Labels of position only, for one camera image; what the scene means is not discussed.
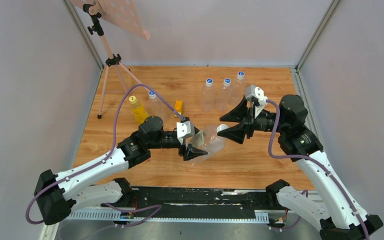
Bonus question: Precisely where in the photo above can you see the clear capped bottle left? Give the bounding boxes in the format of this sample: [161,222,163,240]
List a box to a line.
[201,78,216,112]

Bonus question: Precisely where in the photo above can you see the blue Pocari Sweat cap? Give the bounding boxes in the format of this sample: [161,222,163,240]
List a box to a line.
[148,91,157,99]

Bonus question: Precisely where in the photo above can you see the yellow green toy block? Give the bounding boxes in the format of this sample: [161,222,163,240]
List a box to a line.
[173,100,184,115]

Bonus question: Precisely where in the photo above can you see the clear capped bottle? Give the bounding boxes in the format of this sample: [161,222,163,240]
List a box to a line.
[201,78,216,112]
[215,78,232,112]
[228,71,246,106]

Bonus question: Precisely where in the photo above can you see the clear capped bottle middle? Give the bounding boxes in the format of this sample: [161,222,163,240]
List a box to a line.
[215,78,232,112]

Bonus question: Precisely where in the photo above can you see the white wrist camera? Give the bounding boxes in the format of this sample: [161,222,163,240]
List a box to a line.
[244,84,268,118]
[176,120,195,145]

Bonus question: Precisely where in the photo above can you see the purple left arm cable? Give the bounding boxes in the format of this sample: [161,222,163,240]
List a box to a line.
[25,83,188,225]

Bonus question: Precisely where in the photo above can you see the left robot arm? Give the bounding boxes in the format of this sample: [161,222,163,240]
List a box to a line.
[33,116,209,226]

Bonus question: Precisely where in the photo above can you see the pink music stand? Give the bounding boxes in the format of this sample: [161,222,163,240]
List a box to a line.
[69,0,156,120]

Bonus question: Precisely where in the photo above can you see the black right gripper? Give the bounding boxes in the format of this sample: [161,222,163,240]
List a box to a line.
[216,96,288,143]

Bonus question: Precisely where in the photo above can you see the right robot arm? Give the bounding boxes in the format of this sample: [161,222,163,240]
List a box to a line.
[218,94,384,240]

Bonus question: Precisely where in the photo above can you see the yellow label juice bottle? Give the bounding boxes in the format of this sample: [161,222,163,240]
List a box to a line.
[129,96,149,125]

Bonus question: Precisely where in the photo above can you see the large pineapple juice bottle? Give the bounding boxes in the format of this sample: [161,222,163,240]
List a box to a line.
[188,125,226,164]

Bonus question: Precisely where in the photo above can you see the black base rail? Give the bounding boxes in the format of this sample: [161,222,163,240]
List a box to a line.
[68,186,290,225]

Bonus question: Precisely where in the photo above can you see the yellow bottle cap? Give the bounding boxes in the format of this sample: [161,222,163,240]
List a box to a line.
[128,95,137,104]

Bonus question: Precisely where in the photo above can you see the white bottle cap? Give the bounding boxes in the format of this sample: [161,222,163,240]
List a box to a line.
[216,124,229,133]

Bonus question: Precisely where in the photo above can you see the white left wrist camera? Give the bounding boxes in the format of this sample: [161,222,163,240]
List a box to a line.
[176,120,195,145]

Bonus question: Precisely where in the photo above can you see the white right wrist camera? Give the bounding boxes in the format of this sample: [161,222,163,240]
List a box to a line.
[244,84,268,118]

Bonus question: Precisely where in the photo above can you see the clear capped bottle right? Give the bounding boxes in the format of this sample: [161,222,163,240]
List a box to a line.
[228,71,246,106]

